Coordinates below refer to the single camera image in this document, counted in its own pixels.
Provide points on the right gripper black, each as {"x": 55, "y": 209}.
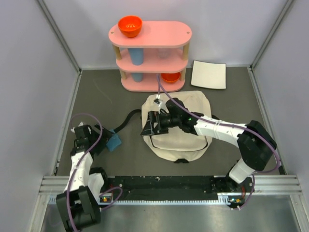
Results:
{"x": 154, "y": 117}

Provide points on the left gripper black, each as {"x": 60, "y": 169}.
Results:
{"x": 105, "y": 134}

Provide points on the teal blue small book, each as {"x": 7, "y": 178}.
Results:
{"x": 114, "y": 142}

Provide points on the beige canvas backpack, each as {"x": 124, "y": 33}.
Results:
{"x": 177, "y": 145}

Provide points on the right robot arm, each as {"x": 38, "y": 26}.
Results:
{"x": 254, "y": 142}

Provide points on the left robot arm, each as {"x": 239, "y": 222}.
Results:
{"x": 78, "y": 204}

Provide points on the blue cup bottom shelf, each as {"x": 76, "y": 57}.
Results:
{"x": 137, "y": 77}

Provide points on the blue cup shelf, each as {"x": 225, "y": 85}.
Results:
{"x": 136, "y": 55}
{"x": 137, "y": 77}

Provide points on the orange bowl bottom shelf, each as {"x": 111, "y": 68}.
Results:
{"x": 171, "y": 77}

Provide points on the clear glass cup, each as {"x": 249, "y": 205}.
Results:
{"x": 163, "y": 53}

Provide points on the blue cup middle shelf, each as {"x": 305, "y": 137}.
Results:
{"x": 136, "y": 55}

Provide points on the white square plate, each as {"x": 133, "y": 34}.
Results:
{"x": 208, "y": 75}

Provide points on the pink three-tier shelf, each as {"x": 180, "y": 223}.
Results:
{"x": 172, "y": 35}

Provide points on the orange bowl on top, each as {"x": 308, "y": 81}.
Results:
{"x": 130, "y": 25}

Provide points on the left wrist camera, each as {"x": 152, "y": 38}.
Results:
{"x": 74, "y": 128}

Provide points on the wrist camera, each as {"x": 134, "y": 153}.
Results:
{"x": 74, "y": 128}
{"x": 161, "y": 104}

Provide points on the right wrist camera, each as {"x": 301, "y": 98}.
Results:
{"x": 161, "y": 104}

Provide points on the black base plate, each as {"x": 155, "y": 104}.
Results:
{"x": 161, "y": 188}

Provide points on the aluminium frame post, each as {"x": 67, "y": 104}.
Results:
{"x": 283, "y": 13}

